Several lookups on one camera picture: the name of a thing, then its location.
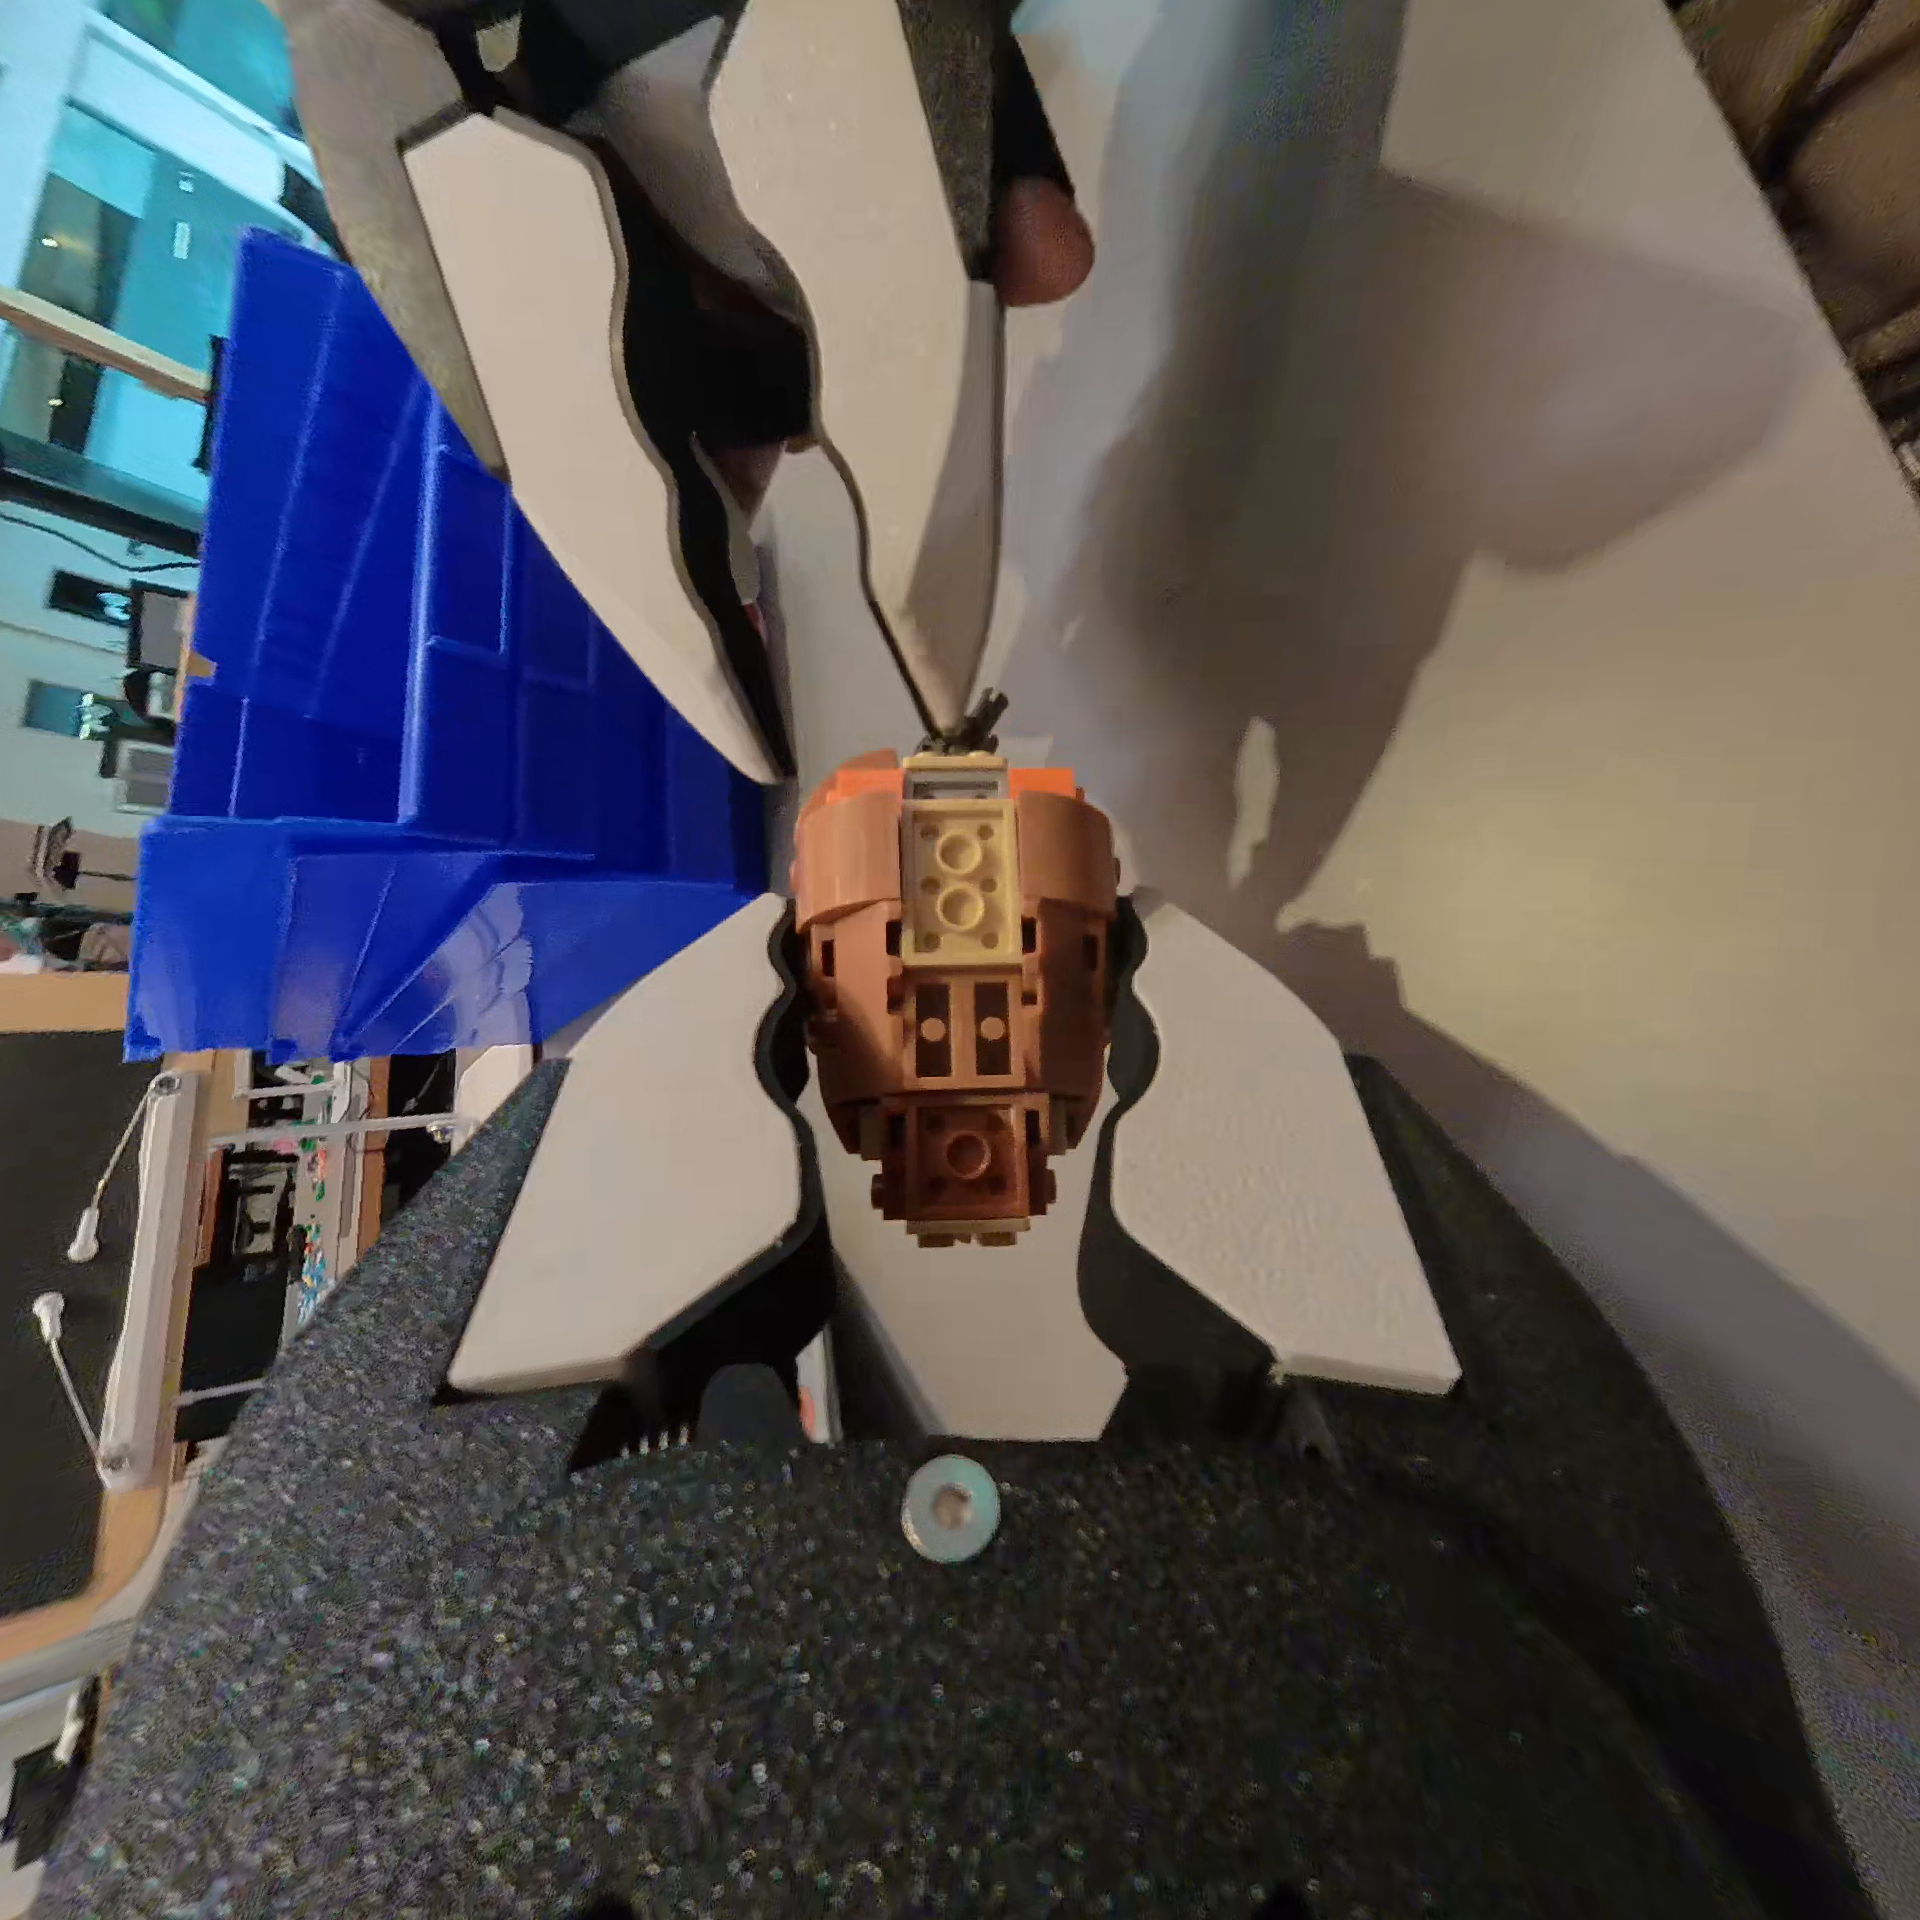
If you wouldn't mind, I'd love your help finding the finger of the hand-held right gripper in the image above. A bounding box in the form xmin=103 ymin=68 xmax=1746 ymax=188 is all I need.
xmin=401 ymin=113 xmax=795 ymax=792
xmin=707 ymin=0 xmax=1015 ymax=733

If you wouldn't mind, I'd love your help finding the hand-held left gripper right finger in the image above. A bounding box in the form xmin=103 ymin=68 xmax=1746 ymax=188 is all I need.
xmin=1091 ymin=892 xmax=1467 ymax=1401

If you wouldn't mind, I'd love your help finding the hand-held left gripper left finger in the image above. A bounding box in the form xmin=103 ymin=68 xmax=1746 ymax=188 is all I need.
xmin=444 ymin=894 xmax=823 ymax=1404

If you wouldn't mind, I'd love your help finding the brown toy brick model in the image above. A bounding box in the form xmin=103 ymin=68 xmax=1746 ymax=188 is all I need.
xmin=787 ymin=745 xmax=1131 ymax=1248

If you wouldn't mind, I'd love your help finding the small grey toy part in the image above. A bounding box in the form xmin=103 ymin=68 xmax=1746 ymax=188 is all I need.
xmin=911 ymin=684 xmax=1015 ymax=758

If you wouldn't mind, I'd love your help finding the person's right hand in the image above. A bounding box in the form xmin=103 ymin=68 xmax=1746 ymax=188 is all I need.
xmin=985 ymin=175 xmax=1092 ymax=313

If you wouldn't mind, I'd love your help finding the stack of blue plastic bins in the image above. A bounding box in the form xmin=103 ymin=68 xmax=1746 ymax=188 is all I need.
xmin=126 ymin=226 xmax=819 ymax=1069

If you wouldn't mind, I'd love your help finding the black board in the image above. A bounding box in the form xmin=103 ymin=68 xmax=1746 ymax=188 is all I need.
xmin=0 ymin=1036 xmax=158 ymax=1623

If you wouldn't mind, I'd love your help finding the white cable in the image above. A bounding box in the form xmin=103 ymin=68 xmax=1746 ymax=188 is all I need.
xmin=30 ymin=1066 xmax=182 ymax=1489

